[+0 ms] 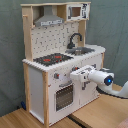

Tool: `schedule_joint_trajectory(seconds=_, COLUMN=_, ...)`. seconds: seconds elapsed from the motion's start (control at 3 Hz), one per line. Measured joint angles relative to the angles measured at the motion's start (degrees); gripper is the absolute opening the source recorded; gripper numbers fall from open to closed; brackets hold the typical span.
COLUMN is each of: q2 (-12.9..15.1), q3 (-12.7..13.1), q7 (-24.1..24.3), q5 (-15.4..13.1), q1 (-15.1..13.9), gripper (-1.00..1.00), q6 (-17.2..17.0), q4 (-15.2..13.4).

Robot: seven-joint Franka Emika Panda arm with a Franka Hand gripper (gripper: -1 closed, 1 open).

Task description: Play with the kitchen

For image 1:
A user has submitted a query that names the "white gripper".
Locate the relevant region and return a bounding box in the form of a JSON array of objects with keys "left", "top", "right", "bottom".
[{"left": 70, "top": 65, "right": 94, "bottom": 82}]

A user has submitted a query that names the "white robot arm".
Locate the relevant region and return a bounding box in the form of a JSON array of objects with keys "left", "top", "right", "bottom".
[{"left": 70, "top": 65, "right": 128, "bottom": 99}]

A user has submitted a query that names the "wooden toy kitchen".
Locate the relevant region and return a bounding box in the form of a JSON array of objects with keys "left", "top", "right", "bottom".
[{"left": 22, "top": 2, "right": 105, "bottom": 127}]

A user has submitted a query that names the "right red stove knob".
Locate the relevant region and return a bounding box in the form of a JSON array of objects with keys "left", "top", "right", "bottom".
[{"left": 71, "top": 66, "right": 79, "bottom": 72}]

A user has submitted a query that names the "red stove knob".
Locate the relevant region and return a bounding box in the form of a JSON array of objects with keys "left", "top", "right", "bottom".
[
  {"left": 54, "top": 73, "right": 60, "bottom": 79},
  {"left": 71, "top": 66, "right": 79, "bottom": 72}
]

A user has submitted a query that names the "toy fridge door with dispenser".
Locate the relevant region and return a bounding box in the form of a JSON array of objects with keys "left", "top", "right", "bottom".
[{"left": 79, "top": 55, "right": 103, "bottom": 108}]

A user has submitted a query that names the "grey toy sink basin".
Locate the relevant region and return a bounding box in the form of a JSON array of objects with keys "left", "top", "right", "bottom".
[{"left": 66, "top": 47, "right": 94, "bottom": 56}]

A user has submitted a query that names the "left red stove knob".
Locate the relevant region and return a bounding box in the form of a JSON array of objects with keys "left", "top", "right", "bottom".
[{"left": 54, "top": 73, "right": 60, "bottom": 79}]

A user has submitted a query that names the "toy oven door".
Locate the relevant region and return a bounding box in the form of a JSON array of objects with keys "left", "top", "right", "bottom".
[{"left": 55, "top": 84, "right": 74, "bottom": 111}]

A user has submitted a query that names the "black toy faucet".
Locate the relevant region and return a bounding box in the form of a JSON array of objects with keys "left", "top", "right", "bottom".
[{"left": 66, "top": 32, "right": 83, "bottom": 50}]

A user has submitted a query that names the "black stovetop with red burners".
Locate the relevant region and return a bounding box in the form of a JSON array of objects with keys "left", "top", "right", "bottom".
[{"left": 34, "top": 53, "right": 71, "bottom": 66}]

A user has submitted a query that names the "grey range hood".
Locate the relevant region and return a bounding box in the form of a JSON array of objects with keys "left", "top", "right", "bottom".
[{"left": 35, "top": 5, "right": 64, "bottom": 27}]

